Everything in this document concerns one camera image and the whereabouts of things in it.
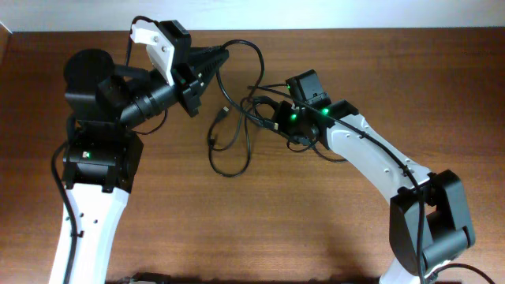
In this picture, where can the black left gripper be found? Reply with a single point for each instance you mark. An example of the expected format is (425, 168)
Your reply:
(190, 81)

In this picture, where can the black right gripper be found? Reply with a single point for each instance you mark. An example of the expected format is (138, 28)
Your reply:
(282, 119)

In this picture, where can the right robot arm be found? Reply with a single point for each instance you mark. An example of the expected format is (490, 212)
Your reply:
(430, 223)

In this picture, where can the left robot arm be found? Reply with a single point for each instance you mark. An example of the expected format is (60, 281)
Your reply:
(103, 148)

